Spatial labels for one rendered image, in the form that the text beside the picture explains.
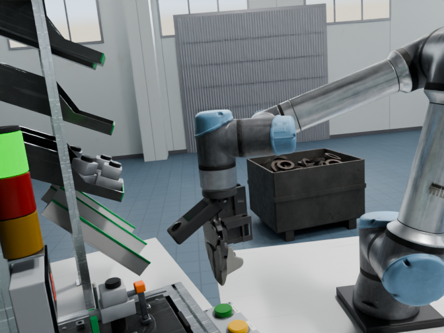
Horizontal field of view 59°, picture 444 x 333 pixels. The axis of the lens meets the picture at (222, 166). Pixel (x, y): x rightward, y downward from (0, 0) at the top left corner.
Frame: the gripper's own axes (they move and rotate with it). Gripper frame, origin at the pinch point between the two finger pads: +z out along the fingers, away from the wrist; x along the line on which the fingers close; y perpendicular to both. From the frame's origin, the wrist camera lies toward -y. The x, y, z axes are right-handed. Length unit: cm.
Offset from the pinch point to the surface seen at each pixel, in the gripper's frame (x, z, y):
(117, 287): -0.1, -4.7, -20.3
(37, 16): 20, -57, -26
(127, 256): 21.9, -0.7, -14.6
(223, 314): -2.0, 6.8, -0.3
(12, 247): -20.0, -23.8, -33.6
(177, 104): 726, 0, 231
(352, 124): 597, 77, 586
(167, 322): 1.7, 6.8, -11.4
